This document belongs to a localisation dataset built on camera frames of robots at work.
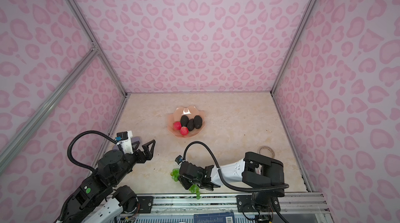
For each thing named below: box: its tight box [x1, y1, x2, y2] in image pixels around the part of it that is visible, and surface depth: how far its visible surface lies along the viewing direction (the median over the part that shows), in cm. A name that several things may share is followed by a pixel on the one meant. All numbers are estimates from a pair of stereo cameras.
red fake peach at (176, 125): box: [172, 120, 182, 131], surface depth 97 cm
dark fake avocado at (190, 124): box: [186, 118, 195, 132], surface depth 99 cm
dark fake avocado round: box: [193, 115, 203, 129], surface depth 100 cm
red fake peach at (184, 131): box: [180, 126, 190, 136], surface depth 96 cm
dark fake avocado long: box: [180, 114, 190, 127], surface depth 101 cm
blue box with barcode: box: [193, 211, 235, 223], surface depth 71 cm
